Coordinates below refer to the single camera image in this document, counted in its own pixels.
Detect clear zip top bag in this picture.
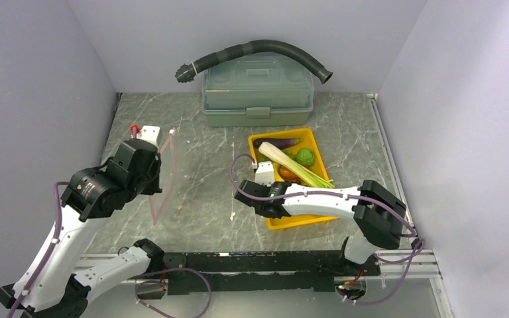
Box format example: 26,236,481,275
149,128,178,225

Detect yellow plastic tray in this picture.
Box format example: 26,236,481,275
248,127,336,231

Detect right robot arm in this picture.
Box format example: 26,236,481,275
234,180,407,275

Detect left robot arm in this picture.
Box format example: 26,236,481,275
0,137,164,317

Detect grey plastic storage box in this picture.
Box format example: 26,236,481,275
202,54,314,127

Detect purple toy eggplant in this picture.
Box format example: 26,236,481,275
253,138,302,150

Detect orange red toy mango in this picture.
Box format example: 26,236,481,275
278,166,300,182

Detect green toy grapes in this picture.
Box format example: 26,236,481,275
282,149,296,160

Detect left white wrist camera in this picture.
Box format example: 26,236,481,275
130,124,162,146

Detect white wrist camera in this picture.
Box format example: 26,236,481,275
130,124,162,146
254,161,276,187

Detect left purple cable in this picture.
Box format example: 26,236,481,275
5,182,71,318

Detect black corrugated hose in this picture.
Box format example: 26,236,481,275
174,39,333,85

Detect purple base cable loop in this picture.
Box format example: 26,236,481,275
134,268,213,318

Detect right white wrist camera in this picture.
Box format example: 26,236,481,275
254,161,276,187

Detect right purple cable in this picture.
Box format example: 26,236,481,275
230,153,427,307

